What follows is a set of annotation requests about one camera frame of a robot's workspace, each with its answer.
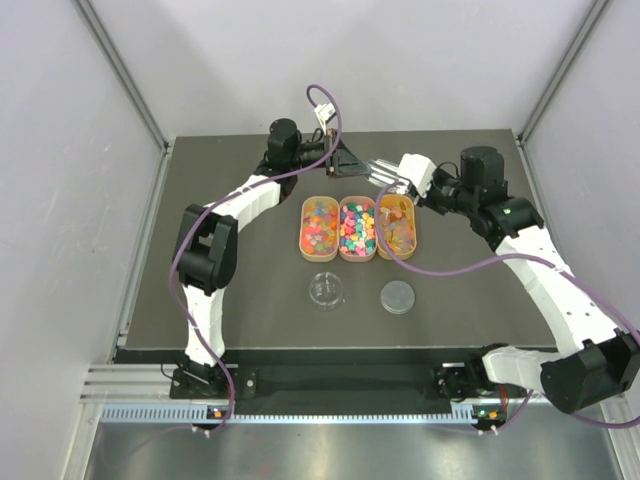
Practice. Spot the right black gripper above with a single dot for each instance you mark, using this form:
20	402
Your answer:
426	201

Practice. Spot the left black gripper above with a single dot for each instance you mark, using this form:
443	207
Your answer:
331	153

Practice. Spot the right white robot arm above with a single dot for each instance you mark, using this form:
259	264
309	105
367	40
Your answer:
594	357

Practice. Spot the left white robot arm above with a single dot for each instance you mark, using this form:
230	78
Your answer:
206	252

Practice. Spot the yellow tray mixed candies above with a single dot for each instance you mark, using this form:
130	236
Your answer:
396	221

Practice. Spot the orange tray translucent star candies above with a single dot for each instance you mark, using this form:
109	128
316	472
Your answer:
318	235

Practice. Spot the round grey jar lid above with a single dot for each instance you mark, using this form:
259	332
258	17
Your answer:
397	297

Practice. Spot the clear round plastic jar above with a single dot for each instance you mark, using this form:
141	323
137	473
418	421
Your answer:
326	291

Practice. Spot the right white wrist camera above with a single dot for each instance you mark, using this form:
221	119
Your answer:
419	170

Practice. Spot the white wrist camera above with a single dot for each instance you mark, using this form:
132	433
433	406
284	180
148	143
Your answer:
324	113
419	170

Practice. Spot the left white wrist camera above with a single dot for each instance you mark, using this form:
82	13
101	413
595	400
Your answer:
324	113

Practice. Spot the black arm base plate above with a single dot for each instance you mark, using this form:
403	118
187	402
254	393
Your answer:
254	375

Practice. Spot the aluminium frame rail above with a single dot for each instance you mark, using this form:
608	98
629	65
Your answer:
120	383

